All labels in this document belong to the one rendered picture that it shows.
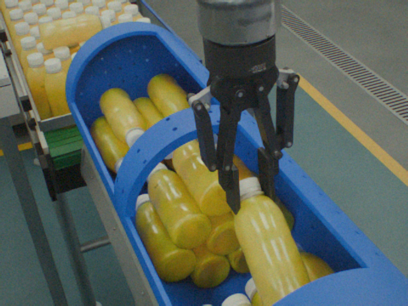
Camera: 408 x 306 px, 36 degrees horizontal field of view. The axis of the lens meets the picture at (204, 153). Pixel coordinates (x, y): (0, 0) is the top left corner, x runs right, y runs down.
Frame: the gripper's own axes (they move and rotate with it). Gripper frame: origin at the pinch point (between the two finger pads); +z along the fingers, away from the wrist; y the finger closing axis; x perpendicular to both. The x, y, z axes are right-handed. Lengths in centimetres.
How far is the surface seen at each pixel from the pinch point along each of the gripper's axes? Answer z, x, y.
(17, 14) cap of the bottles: 18, 127, -16
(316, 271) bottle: 11.5, -7.4, 5.4
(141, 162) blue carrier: 5.1, 18.1, -9.5
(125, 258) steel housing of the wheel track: 38, 35, -13
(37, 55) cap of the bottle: 17, 93, -16
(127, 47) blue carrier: 7, 62, 1
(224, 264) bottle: 23.9, 10.9, -0.5
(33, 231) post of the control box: 66, 88, -30
